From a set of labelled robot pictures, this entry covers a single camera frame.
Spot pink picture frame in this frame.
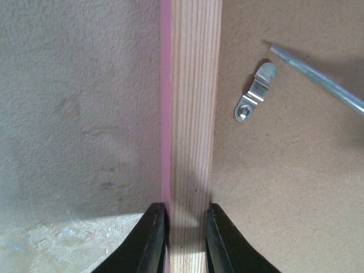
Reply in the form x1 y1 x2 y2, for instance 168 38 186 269
160 1 363 272

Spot metal frame retaining clip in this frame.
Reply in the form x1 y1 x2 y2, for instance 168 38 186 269
234 62 277 122

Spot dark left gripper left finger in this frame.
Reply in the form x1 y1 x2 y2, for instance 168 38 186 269
93 202 167 273

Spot yellow handled screwdriver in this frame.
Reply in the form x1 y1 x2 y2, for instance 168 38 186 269
270 44 363 117

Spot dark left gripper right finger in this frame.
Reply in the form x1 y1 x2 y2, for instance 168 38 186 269
206 203 279 272

